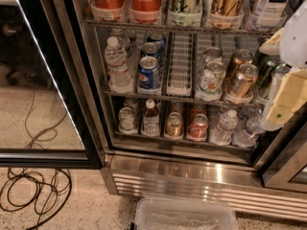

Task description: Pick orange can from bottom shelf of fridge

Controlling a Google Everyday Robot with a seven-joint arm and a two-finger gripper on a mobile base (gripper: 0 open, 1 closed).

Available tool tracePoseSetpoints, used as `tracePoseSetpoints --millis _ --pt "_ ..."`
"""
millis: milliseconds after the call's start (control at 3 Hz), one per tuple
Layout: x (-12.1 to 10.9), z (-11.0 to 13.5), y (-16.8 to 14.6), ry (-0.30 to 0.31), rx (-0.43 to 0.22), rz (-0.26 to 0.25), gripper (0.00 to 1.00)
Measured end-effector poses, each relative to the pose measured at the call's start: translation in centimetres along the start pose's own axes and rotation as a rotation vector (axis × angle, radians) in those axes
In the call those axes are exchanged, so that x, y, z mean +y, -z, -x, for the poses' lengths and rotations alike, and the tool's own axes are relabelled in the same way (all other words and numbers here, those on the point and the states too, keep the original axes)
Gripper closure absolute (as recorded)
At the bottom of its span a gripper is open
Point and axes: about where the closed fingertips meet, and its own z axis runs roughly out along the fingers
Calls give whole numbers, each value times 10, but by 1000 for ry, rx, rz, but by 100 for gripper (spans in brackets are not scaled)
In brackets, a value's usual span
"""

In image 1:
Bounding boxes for clear plastic bin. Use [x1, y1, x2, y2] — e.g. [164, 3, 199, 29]
[133, 197, 239, 230]

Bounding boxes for white can behind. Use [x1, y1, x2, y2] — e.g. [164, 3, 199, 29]
[201, 46, 223, 68]

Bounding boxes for blue Pepsi can back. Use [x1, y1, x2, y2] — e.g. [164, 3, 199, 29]
[147, 32, 167, 60]

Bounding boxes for blue Pepsi can front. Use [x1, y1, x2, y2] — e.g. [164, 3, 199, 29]
[138, 57, 160, 90]

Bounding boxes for blue pepsi can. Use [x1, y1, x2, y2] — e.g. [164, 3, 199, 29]
[147, 32, 167, 60]
[138, 57, 160, 90]
[140, 42, 160, 59]

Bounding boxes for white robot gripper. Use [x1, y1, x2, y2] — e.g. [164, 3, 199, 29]
[259, 0, 307, 126]

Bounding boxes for blue Pepsi can middle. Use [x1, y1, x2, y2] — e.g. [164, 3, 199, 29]
[140, 42, 160, 59]

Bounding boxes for gold can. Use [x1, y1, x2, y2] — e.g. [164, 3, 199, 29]
[225, 49, 253, 84]
[227, 63, 259, 98]

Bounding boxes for red soda can front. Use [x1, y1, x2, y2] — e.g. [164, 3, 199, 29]
[188, 114, 209, 139]

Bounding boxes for orange soda can front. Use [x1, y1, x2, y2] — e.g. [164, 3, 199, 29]
[165, 112, 183, 137]

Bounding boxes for clear water bottle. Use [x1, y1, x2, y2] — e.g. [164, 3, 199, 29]
[210, 109, 238, 146]
[232, 116, 265, 148]

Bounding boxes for empty white shelf tray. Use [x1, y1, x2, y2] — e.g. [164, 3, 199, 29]
[166, 34, 193, 97]

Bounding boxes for brown juice bottle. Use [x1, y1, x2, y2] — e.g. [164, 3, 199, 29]
[143, 99, 159, 137]

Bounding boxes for black cable on floor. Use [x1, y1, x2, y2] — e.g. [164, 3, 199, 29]
[0, 167, 73, 230]

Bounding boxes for red Coca-Cola bottle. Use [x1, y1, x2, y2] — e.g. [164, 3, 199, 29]
[130, 0, 162, 24]

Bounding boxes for white label bottle top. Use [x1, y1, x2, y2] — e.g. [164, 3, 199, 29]
[249, 0, 288, 32]

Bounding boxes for gold can behind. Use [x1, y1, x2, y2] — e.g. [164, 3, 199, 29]
[225, 49, 253, 84]

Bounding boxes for clear water bottle middle shelf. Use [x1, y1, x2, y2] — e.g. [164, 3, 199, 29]
[105, 36, 131, 92]

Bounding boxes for white can bottom left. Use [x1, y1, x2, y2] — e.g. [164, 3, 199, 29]
[118, 107, 135, 131]

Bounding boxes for white green can front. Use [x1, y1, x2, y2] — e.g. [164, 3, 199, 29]
[199, 61, 225, 95]

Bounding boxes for orange can behind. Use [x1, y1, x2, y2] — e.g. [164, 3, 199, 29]
[170, 102, 184, 115]

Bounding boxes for glass fridge door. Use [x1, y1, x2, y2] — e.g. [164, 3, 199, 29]
[0, 0, 102, 169]

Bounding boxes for gold bottles top shelf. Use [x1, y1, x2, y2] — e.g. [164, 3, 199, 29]
[206, 0, 244, 30]

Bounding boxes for clear water bottle bottom right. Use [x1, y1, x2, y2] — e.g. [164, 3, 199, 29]
[232, 116, 265, 148]

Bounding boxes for green bottles top shelf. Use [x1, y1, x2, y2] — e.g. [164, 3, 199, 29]
[169, 0, 202, 26]

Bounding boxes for green can middle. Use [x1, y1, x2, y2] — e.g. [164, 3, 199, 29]
[257, 55, 281, 95]

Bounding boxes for red can behind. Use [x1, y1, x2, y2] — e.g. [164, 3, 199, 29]
[190, 103, 207, 115]

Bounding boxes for gold can front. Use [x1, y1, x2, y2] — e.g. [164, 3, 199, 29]
[227, 63, 259, 98]

